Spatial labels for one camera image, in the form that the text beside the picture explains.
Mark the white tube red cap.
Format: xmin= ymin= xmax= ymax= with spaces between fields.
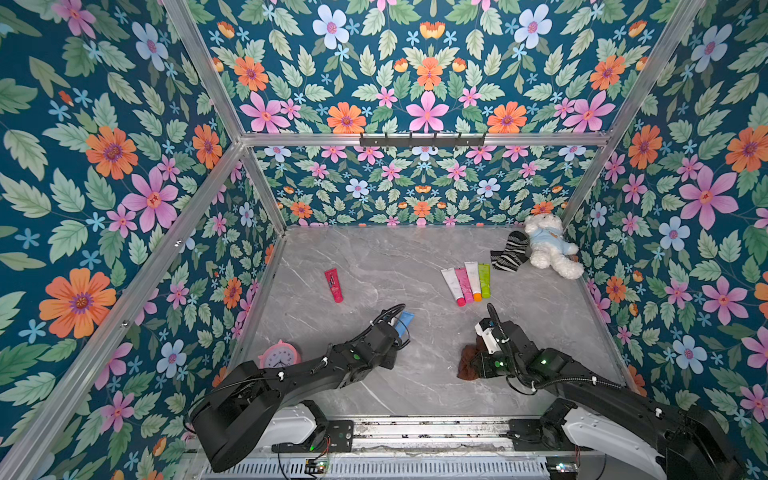
xmin=441 ymin=268 xmax=466 ymax=307

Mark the black hook rail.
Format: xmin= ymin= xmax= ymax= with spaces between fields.
xmin=358 ymin=133 xmax=486 ymax=149

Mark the red Curaprox toothpaste tube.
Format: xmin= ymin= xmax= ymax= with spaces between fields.
xmin=324 ymin=268 xmax=344 ymax=303

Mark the blue toothpaste tube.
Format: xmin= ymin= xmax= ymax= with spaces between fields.
xmin=394 ymin=311 xmax=414 ymax=338

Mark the green Curaprox toothpaste tube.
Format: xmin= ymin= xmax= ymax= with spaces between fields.
xmin=478 ymin=263 xmax=491 ymax=299

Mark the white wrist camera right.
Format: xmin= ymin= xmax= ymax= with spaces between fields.
xmin=475 ymin=323 xmax=500 ymax=355

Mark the white tube orange cap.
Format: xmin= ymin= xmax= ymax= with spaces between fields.
xmin=464 ymin=261 xmax=483 ymax=302

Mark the pink Curaprox toothpaste tube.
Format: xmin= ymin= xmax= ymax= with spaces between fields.
xmin=454 ymin=268 xmax=474 ymax=306

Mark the white teddy bear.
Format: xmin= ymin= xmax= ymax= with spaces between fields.
xmin=524 ymin=214 xmax=584 ymax=280

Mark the brown cloth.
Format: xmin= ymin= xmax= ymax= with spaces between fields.
xmin=457 ymin=336 xmax=487 ymax=381

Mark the striped black white sock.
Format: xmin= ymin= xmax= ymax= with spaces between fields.
xmin=490 ymin=230 xmax=530 ymax=272

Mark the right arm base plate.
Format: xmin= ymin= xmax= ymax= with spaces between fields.
xmin=506 ymin=418 xmax=573 ymax=451

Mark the pink round object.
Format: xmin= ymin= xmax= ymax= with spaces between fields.
xmin=258 ymin=340 xmax=301 ymax=369

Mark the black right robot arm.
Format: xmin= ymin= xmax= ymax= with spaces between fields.
xmin=471 ymin=318 xmax=746 ymax=479

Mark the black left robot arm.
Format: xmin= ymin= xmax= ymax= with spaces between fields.
xmin=189 ymin=321 xmax=410 ymax=473

